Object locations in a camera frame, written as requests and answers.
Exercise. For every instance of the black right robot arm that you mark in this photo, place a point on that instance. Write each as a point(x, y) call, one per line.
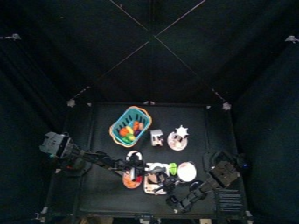
point(218, 178)

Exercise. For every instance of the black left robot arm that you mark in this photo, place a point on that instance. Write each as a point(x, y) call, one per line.
point(77, 153)

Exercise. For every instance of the white toy kettle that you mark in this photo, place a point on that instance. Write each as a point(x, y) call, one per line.
point(152, 166)

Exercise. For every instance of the pale pink toy tray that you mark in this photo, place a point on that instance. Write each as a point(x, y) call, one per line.
point(149, 186)

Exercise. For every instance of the green toy cup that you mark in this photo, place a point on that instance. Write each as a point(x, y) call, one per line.
point(172, 169)

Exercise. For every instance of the green toy vegetable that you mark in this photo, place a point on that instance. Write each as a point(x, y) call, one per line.
point(129, 137)

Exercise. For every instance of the purple toy fruit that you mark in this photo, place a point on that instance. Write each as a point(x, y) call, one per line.
point(137, 132)

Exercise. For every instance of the small grey white toy appliance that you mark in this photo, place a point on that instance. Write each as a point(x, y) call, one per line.
point(156, 137)

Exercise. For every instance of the pink round plate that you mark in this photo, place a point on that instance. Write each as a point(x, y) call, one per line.
point(176, 142)

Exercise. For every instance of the orange toy fruit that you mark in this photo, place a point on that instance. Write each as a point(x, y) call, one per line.
point(123, 131)

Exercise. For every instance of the yellow toy fruit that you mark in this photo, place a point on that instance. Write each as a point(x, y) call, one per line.
point(129, 129)

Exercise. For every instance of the teal basket with orange rim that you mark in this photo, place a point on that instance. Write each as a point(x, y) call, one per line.
point(129, 126)

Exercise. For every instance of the orange toy carrot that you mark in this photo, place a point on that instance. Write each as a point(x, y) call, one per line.
point(137, 125)

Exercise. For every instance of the white star-shaped toy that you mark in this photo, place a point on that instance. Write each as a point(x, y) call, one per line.
point(181, 131)

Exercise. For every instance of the grey frame corner bracket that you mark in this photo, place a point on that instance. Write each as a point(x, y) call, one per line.
point(13, 37)
point(226, 106)
point(71, 102)
point(291, 38)

